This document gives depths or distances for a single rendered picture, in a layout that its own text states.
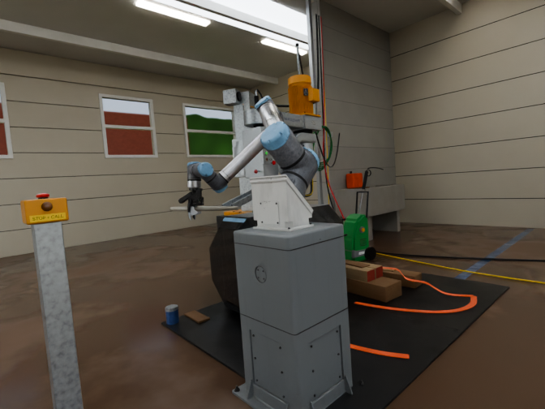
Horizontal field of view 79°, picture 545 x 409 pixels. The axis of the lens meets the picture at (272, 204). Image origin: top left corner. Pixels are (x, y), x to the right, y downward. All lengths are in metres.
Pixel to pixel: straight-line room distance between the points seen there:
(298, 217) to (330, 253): 0.23
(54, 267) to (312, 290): 1.00
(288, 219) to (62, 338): 0.96
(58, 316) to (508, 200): 6.68
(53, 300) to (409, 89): 7.21
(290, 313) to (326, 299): 0.22
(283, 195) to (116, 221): 7.25
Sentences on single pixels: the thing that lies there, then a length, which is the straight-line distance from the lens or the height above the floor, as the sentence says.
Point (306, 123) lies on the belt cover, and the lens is 3.33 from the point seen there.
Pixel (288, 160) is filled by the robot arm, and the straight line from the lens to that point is 1.63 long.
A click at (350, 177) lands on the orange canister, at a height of 1.05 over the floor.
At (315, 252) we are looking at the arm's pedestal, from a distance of 1.53.
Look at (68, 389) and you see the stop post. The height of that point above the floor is 0.41.
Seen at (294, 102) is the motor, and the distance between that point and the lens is 3.44.
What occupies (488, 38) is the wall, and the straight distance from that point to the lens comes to 7.40.
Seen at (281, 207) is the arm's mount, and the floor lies 0.96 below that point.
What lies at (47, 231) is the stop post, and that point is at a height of 0.97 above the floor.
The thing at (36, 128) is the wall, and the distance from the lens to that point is 8.38.
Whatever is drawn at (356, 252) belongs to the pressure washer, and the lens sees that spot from 4.30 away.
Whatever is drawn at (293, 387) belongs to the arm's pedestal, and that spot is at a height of 0.18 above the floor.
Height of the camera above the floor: 1.08
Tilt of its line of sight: 4 degrees down
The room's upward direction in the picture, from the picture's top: 4 degrees counter-clockwise
